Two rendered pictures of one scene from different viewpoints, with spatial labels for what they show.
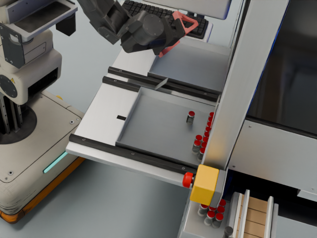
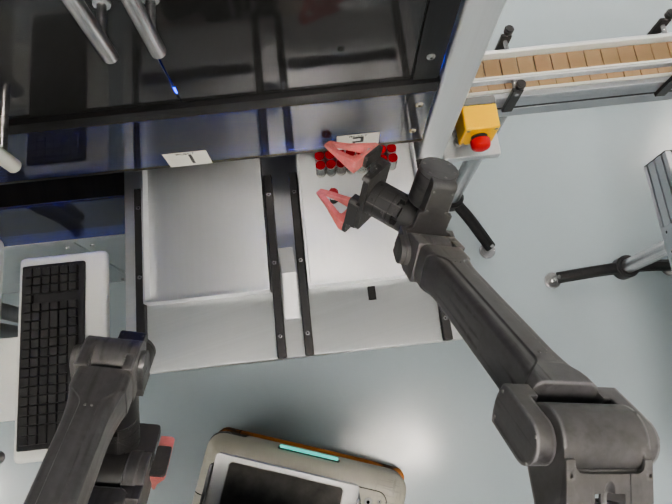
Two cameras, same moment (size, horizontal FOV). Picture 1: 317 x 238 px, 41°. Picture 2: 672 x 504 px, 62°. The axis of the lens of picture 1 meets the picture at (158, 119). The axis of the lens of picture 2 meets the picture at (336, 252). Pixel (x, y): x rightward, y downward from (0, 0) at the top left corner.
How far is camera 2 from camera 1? 1.12 m
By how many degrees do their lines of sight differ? 49
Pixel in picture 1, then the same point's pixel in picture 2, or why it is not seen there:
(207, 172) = (473, 117)
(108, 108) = (363, 318)
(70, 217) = (347, 408)
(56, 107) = not seen: outside the picture
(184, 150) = not seen: hidden behind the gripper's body
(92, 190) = (295, 402)
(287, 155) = not seen: hidden behind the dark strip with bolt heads
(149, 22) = (443, 172)
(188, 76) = (232, 234)
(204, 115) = (308, 185)
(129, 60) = (237, 339)
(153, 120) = (355, 248)
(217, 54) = (151, 208)
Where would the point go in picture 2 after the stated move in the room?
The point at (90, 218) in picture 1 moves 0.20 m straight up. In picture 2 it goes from (337, 382) to (336, 380)
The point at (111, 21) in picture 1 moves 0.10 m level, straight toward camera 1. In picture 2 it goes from (451, 241) to (515, 212)
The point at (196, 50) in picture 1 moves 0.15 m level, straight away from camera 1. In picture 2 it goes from (158, 244) to (89, 256)
